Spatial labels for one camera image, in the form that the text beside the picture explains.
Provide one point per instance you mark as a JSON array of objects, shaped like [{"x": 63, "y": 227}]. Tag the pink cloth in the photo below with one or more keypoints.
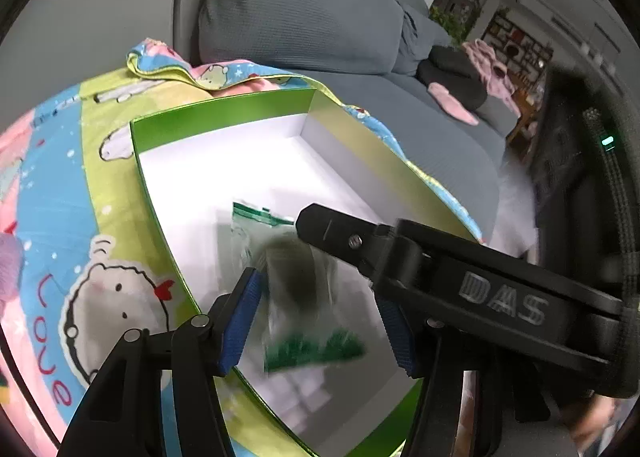
[{"x": 450, "y": 104}]

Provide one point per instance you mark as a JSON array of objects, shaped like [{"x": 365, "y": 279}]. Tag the cartoon printed blanket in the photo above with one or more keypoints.
[{"x": 65, "y": 217}]

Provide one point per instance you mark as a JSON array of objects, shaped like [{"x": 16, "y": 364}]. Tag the grey sofa cushion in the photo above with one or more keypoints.
[{"x": 300, "y": 12}]

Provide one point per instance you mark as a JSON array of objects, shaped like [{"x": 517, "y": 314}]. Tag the clear green-printed plastic bag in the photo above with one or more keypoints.
[{"x": 300, "y": 297}]

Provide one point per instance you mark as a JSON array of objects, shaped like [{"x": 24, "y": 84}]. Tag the pink garment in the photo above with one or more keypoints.
[{"x": 487, "y": 67}]

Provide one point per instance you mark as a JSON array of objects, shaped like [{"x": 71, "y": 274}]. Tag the green houseplant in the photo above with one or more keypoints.
[{"x": 452, "y": 24}]

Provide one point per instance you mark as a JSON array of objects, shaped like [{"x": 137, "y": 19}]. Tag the black cushion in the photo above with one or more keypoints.
[{"x": 450, "y": 72}]

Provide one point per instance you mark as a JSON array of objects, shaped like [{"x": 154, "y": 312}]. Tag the person's right hand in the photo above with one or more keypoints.
[{"x": 595, "y": 417}]

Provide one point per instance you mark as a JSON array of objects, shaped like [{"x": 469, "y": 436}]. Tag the grey sofa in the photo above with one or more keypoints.
[{"x": 425, "y": 147}]

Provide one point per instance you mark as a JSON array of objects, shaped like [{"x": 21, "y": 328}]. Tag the dark bookshelf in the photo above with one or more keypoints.
[{"x": 525, "y": 47}]

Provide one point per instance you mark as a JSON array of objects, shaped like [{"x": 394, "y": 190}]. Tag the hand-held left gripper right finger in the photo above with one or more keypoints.
[{"x": 397, "y": 332}]

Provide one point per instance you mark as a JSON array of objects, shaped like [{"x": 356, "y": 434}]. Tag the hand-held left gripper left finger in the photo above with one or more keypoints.
[{"x": 242, "y": 317}]

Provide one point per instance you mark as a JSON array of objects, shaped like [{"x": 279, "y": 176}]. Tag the green cardboard box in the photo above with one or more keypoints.
[{"x": 225, "y": 152}]

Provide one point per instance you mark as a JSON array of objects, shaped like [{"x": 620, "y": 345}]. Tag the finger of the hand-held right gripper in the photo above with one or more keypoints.
[{"x": 330, "y": 232}]

